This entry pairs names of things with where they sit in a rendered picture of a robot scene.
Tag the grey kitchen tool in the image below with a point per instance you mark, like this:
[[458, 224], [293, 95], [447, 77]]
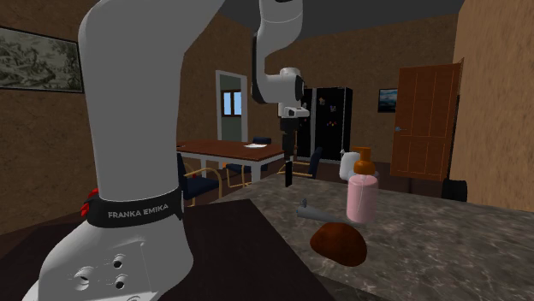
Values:
[[317, 214]]

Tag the orange wooden door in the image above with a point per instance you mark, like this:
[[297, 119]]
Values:
[[423, 125]]

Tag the black round bin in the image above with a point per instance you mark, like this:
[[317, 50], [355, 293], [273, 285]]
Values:
[[454, 190]]

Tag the brown round bread loaf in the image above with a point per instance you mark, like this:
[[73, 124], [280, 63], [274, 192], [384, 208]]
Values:
[[338, 245]]

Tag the doorway with window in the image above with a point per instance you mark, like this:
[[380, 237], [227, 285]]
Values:
[[231, 104]]

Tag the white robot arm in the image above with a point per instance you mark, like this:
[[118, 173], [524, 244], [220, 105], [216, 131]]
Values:
[[129, 125]]

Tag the white cup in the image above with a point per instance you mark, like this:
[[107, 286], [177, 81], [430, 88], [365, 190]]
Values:
[[347, 164]]

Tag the black fridge with magnets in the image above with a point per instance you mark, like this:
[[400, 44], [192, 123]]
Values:
[[329, 125]]

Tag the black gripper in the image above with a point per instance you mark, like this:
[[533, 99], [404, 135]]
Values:
[[289, 125]]

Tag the small blue wall picture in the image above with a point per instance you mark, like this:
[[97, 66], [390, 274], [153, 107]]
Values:
[[387, 100]]

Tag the grey landscape wall picture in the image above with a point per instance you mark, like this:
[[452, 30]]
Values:
[[37, 60]]

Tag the brown white-legged dining table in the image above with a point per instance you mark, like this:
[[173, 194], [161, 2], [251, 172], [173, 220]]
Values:
[[229, 150]]

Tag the pink soap dispenser orange pump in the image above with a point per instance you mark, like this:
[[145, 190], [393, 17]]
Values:
[[362, 200]]

